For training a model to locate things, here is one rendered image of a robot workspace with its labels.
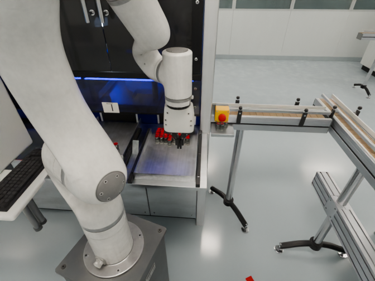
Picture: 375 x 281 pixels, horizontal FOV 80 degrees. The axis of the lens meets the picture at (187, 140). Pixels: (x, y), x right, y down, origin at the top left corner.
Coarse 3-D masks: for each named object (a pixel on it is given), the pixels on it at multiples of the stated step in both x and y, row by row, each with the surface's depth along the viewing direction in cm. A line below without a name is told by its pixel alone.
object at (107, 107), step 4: (104, 104) 117; (108, 104) 117; (112, 104) 117; (116, 104) 117; (104, 108) 119; (108, 108) 118; (116, 108) 118; (104, 112) 120; (108, 112) 120; (112, 112) 120; (116, 112) 119
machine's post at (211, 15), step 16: (208, 0) 87; (208, 16) 90; (208, 32) 93; (208, 48) 97; (208, 64) 101; (208, 80) 105; (208, 96) 110; (208, 112) 115; (208, 128) 121; (208, 144) 128
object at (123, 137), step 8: (104, 128) 127; (112, 128) 127; (120, 128) 127; (128, 128) 127; (136, 128) 122; (112, 136) 121; (120, 136) 121; (128, 136) 121; (120, 144) 115; (128, 144) 110; (120, 152) 109
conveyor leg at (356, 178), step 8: (352, 176) 114; (360, 176) 110; (352, 184) 115; (344, 192) 120; (352, 192) 117; (336, 200) 126; (344, 200) 121; (328, 224) 135; (320, 232) 142; (312, 240) 150; (320, 240) 145
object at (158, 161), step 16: (160, 144) 115; (192, 144) 115; (144, 160) 105; (160, 160) 105; (176, 160) 105; (192, 160) 105; (144, 176) 94; (160, 176) 93; (176, 176) 93; (192, 176) 92
